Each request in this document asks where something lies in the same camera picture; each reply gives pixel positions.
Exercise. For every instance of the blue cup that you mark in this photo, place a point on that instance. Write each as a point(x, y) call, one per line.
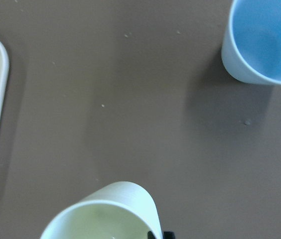
point(251, 48)

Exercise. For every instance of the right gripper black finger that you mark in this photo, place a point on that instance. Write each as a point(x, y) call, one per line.
point(168, 235)

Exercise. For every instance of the cream yellow cup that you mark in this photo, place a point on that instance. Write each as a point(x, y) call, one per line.
point(121, 210)

